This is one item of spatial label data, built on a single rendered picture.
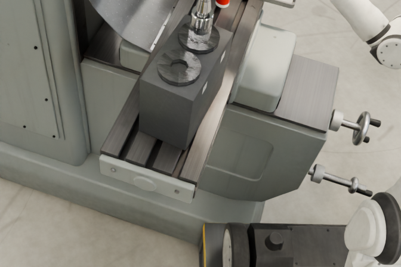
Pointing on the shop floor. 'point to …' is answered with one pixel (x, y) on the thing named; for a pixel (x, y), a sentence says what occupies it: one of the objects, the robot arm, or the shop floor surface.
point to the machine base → (123, 195)
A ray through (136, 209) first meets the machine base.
